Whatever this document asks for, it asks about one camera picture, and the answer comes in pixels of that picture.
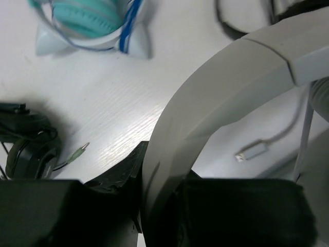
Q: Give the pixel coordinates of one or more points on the black on-ear headphones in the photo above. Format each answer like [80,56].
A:
[238,18]

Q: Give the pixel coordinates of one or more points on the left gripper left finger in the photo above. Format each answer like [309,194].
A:
[101,212]

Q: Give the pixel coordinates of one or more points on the black gaming headset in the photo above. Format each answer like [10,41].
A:
[33,146]

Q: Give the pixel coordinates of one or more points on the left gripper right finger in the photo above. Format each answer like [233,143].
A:
[231,212]

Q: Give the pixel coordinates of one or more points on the grey over-ear headphones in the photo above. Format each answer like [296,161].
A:
[238,79]

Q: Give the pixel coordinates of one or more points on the teal cat-ear headphones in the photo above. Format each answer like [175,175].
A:
[98,26]

